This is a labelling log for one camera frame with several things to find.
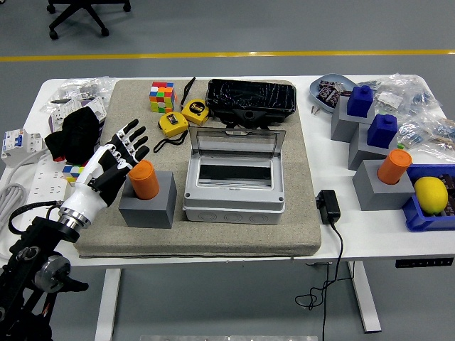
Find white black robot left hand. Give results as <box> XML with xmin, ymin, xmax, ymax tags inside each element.
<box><xmin>59</xmin><ymin>119</ymin><xmax>151</xmax><ymax>218</ymax></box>

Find orange cylinder battery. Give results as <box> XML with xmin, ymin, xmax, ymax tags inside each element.
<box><xmin>128</xmin><ymin>159</ymin><xmax>160</xmax><ymax>200</ymax></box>
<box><xmin>377</xmin><ymin>148</ymin><xmax>413</xmax><ymax>185</ymax></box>

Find grey block with round hole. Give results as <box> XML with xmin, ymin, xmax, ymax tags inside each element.
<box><xmin>352</xmin><ymin>159</ymin><xmax>416</xmax><ymax>212</ymax></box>
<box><xmin>119</xmin><ymin>170</ymin><xmax>178</xmax><ymax>229</ymax></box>

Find grey plastic enclosure box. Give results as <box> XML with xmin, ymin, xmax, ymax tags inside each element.
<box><xmin>182</xmin><ymin>156</ymin><xmax>287</xmax><ymax>225</ymax></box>

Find transparent hinged box lid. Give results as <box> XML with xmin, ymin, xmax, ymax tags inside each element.
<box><xmin>189</xmin><ymin>128</ymin><xmax>287</xmax><ymax>161</ymax></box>

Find colourful puzzle cube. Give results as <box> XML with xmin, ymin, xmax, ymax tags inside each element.
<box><xmin>62</xmin><ymin>162</ymin><xmax>90</xmax><ymax>187</ymax></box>
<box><xmin>149</xmin><ymin>81</ymin><xmax>177</xmax><ymax>114</ymax></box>

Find white power strip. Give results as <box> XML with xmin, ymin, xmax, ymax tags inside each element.
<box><xmin>26</xmin><ymin>154</ymin><xmax>72</xmax><ymax>210</ymax></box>

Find black cloth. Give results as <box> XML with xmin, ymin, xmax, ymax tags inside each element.
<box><xmin>44</xmin><ymin>107</ymin><xmax>102</xmax><ymax>165</ymax></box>

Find white circuit breaker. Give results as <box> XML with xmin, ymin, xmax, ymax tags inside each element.
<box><xmin>0</xmin><ymin>128</ymin><xmax>47</xmax><ymax>168</ymax></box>

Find white table leg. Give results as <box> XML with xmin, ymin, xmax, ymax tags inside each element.
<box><xmin>94</xmin><ymin>269</ymin><xmax>122</xmax><ymax>341</ymax></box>
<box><xmin>348</xmin><ymin>261</ymin><xmax>382</xmax><ymax>333</ymax></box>

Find clear bag of parts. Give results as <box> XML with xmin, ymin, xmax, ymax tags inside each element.
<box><xmin>358</xmin><ymin>73</ymin><xmax>445</xmax><ymax>118</ymax></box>
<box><xmin>49</xmin><ymin>76</ymin><xmax>117</xmax><ymax>107</ymax></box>
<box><xmin>396</xmin><ymin>117</ymin><xmax>455</xmax><ymax>161</ymax></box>

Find yellow tape measure square label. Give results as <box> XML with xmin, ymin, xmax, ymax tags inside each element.
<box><xmin>152</xmin><ymin>111</ymin><xmax>190</xmax><ymax>153</ymax></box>

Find grey-brown mat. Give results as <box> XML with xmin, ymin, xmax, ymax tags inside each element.
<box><xmin>75</xmin><ymin>78</ymin><xmax>323</xmax><ymax>259</ymax></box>

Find yellow tape measure round label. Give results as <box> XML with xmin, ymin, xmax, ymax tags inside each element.
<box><xmin>179</xmin><ymin>76</ymin><xmax>210</xmax><ymax>125</ymax></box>

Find black office chair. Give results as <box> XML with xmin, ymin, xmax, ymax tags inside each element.
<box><xmin>45</xmin><ymin>0</ymin><xmax>132</xmax><ymax>40</ymax></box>

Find black crinkled plastic tray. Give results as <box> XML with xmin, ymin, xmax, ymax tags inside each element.
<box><xmin>205</xmin><ymin>78</ymin><xmax>298</xmax><ymax>117</ymax></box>

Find black power adapter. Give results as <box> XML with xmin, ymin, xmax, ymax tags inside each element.
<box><xmin>316</xmin><ymin>190</ymin><xmax>341</xmax><ymax>225</ymax></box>

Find blue-grey bowl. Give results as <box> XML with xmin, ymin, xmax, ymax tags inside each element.
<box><xmin>309</xmin><ymin>73</ymin><xmax>358</xmax><ymax>114</ymax></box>

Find dark wrapped candy pile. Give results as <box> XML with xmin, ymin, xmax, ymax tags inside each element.
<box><xmin>317</xmin><ymin>80</ymin><xmax>351</xmax><ymax>107</ymax></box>

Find blue plastic block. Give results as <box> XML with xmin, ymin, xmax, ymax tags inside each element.
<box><xmin>346</xmin><ymin>85</ymin><xmax>375</xmax><ymax>118</ymax></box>
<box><xmin>366</xmin><ymin>114</ymin><xmax>398</xmax><ymax>148</ymax></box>

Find blue plastic bin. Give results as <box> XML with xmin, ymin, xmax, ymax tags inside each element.
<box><xmin>402</xmin><ymin>163</ymin><xmax>455</xmax><ymax>233</ymax></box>

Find black table control panel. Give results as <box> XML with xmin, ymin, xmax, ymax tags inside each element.
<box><xmin>395</xmin><ymin>257</ymin><xmax>455</xmax><ymax>269</ymax></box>

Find yellow lemon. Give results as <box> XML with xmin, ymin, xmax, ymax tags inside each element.
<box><xmin>414</xmin><ymin>176</ymin><xmax>449</xmax><ymax>215</ymax></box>

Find dark parts in bin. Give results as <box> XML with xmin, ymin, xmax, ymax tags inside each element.
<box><xmin>439</xmin><ymin>173</ymin><xmax>455</xmax><ymax>217</ymax></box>

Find black adapter cord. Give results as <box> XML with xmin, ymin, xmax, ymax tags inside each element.
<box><xmin>294</xmin><ymin>220</ymin><xmax>355</xmax><ymax>341</ymax></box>

